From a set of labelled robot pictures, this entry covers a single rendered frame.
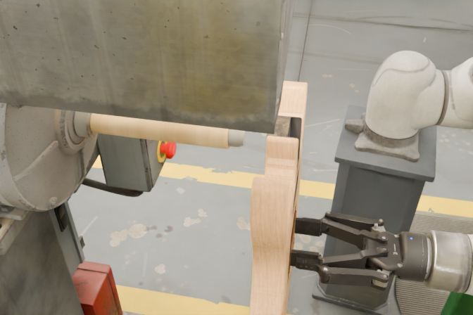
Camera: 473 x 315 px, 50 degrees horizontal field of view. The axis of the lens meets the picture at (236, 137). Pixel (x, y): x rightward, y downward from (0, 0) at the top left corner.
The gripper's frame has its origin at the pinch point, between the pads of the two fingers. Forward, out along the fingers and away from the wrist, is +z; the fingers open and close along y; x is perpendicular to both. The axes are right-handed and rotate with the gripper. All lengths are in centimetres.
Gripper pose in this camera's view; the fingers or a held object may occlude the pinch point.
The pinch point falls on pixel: (294, 240)
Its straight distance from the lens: 84.4
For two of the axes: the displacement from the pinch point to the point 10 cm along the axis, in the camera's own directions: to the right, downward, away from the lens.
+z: -9.8, -1.0, 1.6
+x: 0.0, -8.4, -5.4
